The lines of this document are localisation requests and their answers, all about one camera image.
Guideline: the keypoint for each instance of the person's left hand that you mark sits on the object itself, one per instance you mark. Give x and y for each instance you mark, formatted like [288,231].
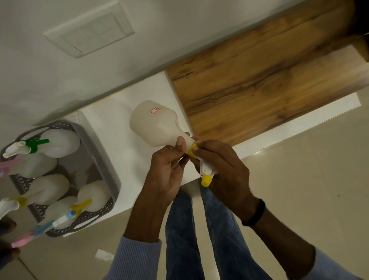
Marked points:
[164,173]

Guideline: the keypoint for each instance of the brown wooden panel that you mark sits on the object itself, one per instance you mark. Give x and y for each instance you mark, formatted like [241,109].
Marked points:
[259,80]

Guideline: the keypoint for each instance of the spray bottle with green trigger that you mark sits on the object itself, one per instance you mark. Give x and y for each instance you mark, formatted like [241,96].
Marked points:
[62,142]

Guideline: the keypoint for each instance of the person's right forearm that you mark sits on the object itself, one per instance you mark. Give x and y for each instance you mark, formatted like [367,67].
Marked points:
[282,245]

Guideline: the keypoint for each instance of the spray bottle with pink head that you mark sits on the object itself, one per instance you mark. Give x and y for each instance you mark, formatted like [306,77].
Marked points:
[37,166]

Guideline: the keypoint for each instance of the black wristband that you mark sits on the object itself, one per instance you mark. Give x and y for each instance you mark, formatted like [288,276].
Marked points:
[256,215]

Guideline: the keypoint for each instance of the person's left thumb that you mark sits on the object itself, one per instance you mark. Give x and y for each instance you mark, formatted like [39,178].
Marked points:
[181,147]

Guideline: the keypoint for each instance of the person's blue jeans legs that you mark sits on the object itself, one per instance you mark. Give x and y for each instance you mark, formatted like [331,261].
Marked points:
[219,245]

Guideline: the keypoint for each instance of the person's right thumb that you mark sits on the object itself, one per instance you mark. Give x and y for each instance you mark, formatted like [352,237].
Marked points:
[195,163]

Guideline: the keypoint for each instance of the spray bottle with yellow collar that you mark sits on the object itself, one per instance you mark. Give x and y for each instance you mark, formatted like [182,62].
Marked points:
[50,189]

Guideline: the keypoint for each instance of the white paper scrap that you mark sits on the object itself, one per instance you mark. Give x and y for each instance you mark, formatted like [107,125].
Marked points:
[104,255]

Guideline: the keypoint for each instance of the translucent white spray bottle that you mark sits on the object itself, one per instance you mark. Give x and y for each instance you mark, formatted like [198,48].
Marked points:
[155,124]

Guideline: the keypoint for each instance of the spray bottle with yellow trigger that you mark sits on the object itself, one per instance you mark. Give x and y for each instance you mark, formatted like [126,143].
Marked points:
[95,193]

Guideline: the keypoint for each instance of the white wall switch plate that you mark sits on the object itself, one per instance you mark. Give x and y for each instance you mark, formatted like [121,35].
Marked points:
[92,27]

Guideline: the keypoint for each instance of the person's right hand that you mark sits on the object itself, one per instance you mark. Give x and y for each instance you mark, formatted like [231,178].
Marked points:
[227,178]

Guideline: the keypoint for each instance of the white yellow spray head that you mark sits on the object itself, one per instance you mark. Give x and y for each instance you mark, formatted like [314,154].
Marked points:
[206,173]

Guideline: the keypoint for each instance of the person's left forearm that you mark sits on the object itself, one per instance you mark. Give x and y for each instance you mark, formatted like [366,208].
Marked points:
[147,219]

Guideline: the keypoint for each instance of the grey perforated plastic basket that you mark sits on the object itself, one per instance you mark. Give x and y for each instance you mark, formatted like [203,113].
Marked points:
[98,173]

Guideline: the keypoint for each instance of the spray bottle pink blue head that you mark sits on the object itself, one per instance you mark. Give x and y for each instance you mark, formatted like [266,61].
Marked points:
[56,212]

